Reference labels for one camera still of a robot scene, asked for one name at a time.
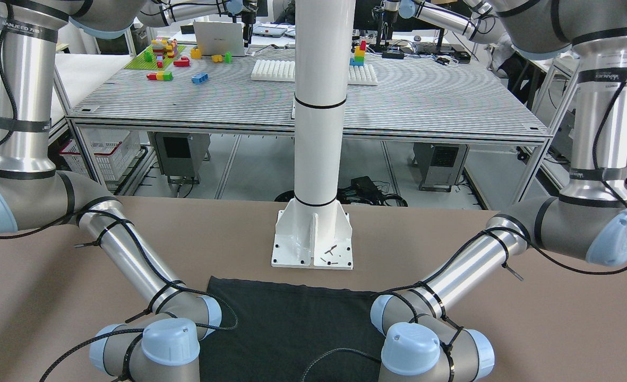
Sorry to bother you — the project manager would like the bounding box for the black graphic t-shirt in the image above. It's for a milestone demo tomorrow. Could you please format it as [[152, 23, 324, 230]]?
[[199, 276, 384, 381]]

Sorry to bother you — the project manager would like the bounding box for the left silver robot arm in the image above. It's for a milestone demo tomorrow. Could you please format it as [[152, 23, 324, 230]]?
[[371, 1, 627, 381]]

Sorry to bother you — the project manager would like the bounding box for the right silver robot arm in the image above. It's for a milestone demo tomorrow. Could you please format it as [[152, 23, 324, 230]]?
[[0, 1, 226, 381]]

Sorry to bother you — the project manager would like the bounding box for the white laptop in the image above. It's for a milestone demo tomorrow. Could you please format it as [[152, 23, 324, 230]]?
[[193, 22, 246, 57]]

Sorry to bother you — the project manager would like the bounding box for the green lego baseplate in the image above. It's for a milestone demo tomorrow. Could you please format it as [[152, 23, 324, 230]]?
[[123, 45, 186, 71]]

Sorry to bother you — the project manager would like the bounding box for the white plastic basket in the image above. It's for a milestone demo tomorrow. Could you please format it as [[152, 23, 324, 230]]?
[[60, 129, 141, 181]]

